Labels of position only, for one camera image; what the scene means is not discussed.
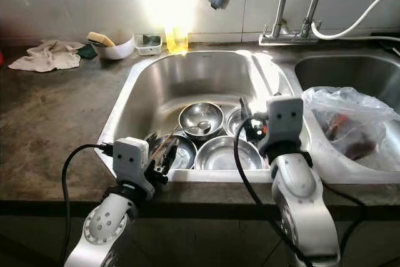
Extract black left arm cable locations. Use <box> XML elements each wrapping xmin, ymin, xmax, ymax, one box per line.
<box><xmin>61</xmin><ymin>144</ymin><xmax>116</xmax><ymax>267</ymax></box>

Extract white ceramic bowl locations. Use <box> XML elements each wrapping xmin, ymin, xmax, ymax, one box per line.
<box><xmin>97</xmin><ymin>31</ymin><xmax>136</xmax><ymax>61</ymax></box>

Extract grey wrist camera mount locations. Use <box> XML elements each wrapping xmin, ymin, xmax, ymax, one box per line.
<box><xmin>112</xmin><ymin>137</ymin><xmax>153</xmax><ymax>198</ymax></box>
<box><xmin>256</xmin><ymin>96</ymin><xmax>306</xmax><ymax>160</ymax></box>

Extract green scrub pad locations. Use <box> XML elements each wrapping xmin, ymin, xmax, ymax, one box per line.
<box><xmin>76</xmin><ymin>44</ymin><xmax>98</xmax><ymax>61</ymax></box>

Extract white water hose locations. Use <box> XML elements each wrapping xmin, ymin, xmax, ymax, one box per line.
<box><xmin>311</xmin><ymin>0</ymin><xmax>400</xmax><ymax>41</ymax></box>

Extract yellow dish soap bottle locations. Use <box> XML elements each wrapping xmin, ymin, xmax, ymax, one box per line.
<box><xmin>164</xmin><ymin>24</ymin><xmax>190</xmax><ymax>55</ymax></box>

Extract chrome faucet pipes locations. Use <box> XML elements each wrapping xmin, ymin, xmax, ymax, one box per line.
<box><xmin>258</xmin><ymin>0</ymin><xmax>332</xmax><ymax>46</ymax></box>

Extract small white soap dish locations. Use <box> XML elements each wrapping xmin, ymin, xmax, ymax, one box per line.
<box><xmin>136</xmin><ymin>34</ymin><xmax>163</xmax><ymax>56</ymax></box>

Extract yellow sponge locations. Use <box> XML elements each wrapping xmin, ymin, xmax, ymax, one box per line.
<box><xmin>87</xmin><ymin>32</ymin><xmax>117</xmax><ymax>48</ymax></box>

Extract shallow stainless steel plate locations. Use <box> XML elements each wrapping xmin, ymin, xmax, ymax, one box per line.
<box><xmin>149</xmin><ymin>132</ymin><xmax>198</xmax><ymax>171</ymax></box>
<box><xmin>194</xmin><ymin>136</ymin><xmax>265</xmax><ymax>171</ymax></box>

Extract deep stainless steel bowl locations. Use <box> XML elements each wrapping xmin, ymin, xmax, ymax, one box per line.
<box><xmin>224</xmin><ymin>106</ymin><xmax>254</xmax><ymax>140</ymax></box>
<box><xmin>178</xmin><ymin>102</ymin><xmax>225</xmax><ymax>140</ymax></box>

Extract clear plastic bag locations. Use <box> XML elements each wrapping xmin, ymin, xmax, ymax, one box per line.
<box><xmin>301</xmin><ymin>86</ymin><xmax>400</xmax><ymax>173</ymax></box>

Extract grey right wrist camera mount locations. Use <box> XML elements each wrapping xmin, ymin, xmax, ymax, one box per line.
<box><xmin>256</xmin><ymin>96</ymin><xmax>306</xmax><ymax>160</ymax></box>

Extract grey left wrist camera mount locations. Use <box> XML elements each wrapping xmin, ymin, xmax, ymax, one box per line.
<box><xmin>112</xmin><ymin>137</ymin><xmax>153</xmax><ymax>198</ymax></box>

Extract beige dish cloth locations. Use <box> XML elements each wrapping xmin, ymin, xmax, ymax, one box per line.
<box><xmin>7</xmin><ymin>40</ymin><xmax>86</xmax><ymax>73</ymax></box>

